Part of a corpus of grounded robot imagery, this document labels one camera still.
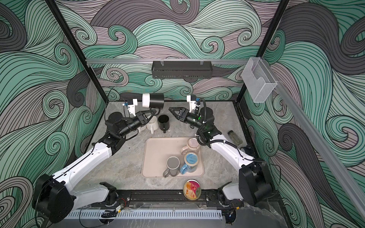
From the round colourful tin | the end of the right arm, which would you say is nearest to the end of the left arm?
the end of the right arm

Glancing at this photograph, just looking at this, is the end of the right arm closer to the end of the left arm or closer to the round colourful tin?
the end of the left arm

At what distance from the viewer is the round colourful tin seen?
0.73 m
